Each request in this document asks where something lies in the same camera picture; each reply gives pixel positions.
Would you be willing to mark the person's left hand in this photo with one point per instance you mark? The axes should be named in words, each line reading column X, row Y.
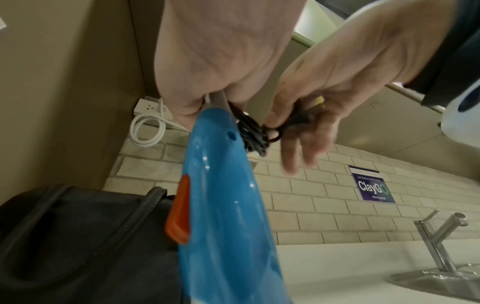
column 221, row 47

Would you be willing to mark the person's right hand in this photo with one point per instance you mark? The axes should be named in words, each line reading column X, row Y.
column 360, row 59

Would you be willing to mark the blue glue gun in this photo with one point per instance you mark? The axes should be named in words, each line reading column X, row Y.
column 221, row 190

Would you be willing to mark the person's right forearm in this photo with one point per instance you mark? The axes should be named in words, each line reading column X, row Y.
column 455, row 56

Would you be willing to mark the white power socket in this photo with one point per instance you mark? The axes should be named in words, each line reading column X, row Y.
column 150, row 108

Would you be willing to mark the steel faucet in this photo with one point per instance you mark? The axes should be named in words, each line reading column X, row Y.
column 437, row 237

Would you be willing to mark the steel sink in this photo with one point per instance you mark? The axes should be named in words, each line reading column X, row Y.
column 431, row 277

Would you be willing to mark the black bag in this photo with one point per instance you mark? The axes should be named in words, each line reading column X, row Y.
column 78, row 246

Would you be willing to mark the white wrist-worn camera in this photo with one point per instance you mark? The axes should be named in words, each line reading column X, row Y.
column 463, row 118

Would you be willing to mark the purple wall sign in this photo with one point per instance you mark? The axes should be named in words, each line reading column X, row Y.
column 372, row 185

